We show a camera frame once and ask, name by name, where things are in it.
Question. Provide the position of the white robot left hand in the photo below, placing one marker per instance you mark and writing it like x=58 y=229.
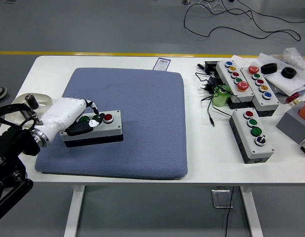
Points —
x=62 y=113

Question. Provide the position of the grey three-control button box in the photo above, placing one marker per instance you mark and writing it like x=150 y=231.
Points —
x=110 y=130

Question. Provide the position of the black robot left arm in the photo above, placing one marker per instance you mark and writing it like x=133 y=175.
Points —
x=16 y=140

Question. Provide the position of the grey five-button control box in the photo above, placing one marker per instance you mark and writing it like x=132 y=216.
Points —
x=271 y=103
x=225 y=74

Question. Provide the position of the grey four-control button box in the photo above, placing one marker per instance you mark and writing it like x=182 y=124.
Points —
x=243 y=133

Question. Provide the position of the beige shallow dish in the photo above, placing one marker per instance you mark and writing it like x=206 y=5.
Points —
x=43 y=100

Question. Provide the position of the dark cylindrical capacitor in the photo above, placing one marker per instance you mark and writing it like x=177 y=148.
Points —
x=31 y=100

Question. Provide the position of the blue-grey textured mat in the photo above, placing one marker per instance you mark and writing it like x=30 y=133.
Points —
x=152 y=123

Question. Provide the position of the white table leg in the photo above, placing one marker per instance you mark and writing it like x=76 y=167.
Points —
x=251 y=212
x=73 y=214

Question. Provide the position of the purple and white label card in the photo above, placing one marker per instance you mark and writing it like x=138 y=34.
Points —
x=162 y=64

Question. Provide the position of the small black electronic device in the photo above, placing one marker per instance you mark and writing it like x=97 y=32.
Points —
x=210 y=66

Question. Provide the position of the green tape roll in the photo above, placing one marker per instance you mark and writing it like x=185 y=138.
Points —
x=220 y=100

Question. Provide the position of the metal floor socket plate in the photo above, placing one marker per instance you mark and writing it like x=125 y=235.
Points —
x=220 y=198

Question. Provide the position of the white paper sheet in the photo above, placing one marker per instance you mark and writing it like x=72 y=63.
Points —
x=243 y=61

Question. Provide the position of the white foam sheet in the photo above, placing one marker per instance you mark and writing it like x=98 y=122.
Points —
x=285 y=84

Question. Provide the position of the grey block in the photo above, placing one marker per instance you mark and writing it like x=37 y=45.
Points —
x=290 y=126

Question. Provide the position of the red knob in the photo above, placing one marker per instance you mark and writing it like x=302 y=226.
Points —
x=290 y=98

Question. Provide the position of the clear bubble wrap bag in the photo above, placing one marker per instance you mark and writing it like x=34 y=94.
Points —
x=294 y=55

